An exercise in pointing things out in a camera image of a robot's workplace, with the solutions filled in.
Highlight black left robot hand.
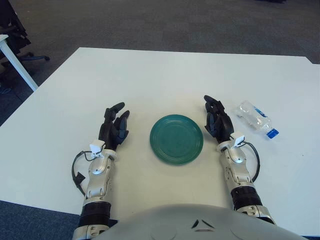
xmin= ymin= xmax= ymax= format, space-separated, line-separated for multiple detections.
xmin=97 ymin=101 xmax=131 ymax=152

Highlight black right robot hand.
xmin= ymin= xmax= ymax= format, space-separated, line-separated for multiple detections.
xmin=203 ymin=94 xmax=236 ymax=145

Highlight clear plastic bottle blue cap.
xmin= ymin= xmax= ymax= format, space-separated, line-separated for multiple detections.
xmin=234 ymin=100 xmax=280 ymax=140

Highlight green round plate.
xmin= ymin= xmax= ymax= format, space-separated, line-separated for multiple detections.
xmin=149 ymin=114 xmax=205 ymax=166

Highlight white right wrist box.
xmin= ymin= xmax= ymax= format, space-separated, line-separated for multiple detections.
xmin=229 ymin=132 xmax=246 ymax=148

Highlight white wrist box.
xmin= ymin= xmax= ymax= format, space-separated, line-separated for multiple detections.
xmin=229 ymin=132 xmax=246 ymax=148
xmin=89 ymin=140 xmax=106 ymax=158

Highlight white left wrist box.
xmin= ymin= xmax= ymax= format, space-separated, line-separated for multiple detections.
xmin=89 ymin=140 xmax=106 ymax=158

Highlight grey robot torso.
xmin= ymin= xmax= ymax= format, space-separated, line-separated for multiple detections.
xmin=91 ymin=203 xmax=303 ymax=240

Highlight white side table leg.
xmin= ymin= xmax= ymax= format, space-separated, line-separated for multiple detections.
xmin=0 ymin=34 xmax=39 ymax=92

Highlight black office chair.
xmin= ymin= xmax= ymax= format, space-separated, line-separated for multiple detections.
xmin=0 ymin=0 xmax=50 ymax=81

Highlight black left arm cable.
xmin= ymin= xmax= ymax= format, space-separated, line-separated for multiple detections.
xmin=71 ymin=149 xmax=96 ymax=198

